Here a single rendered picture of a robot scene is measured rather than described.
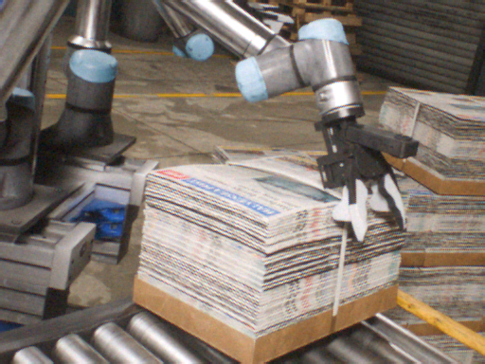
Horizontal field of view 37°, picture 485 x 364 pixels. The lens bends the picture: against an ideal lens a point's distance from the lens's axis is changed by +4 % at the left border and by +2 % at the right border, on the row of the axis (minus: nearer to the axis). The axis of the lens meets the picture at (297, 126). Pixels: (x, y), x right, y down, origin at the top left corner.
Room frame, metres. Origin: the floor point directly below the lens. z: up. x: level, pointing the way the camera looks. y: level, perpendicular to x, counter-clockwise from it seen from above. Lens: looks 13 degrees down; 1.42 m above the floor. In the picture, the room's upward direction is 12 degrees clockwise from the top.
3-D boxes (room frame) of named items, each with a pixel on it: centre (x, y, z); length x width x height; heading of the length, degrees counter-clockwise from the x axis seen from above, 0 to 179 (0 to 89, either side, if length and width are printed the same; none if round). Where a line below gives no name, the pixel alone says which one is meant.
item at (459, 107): (2.23, -0.48, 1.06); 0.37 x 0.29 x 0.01; 30
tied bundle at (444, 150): (2.23, -0.48, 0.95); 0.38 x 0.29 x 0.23; 30
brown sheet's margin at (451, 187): (2.23, -0.48, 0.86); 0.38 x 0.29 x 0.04; 30
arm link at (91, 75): (1.89, 0.57, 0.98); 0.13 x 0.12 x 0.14; 24
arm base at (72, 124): (1.88, 0.56, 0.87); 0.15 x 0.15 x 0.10
